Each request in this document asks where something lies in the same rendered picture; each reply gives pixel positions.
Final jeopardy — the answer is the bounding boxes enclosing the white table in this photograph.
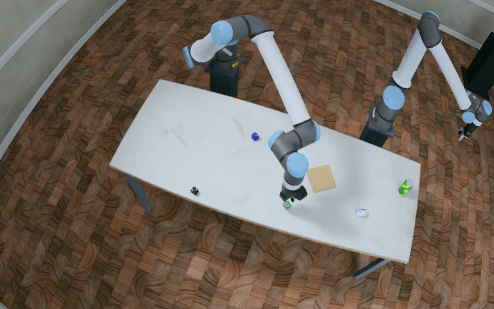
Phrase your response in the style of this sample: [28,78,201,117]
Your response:
[109,79,421,279]

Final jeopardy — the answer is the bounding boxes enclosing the tan square mat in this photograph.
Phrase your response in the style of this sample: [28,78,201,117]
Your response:
[307,164,337,194]

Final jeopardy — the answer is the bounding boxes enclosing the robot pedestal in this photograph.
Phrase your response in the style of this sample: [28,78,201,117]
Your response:
[358,105,395,148]
[204,55,244,98]

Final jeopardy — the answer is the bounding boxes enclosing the black cabinet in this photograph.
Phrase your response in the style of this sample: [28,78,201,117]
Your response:
[461,32,494,102]

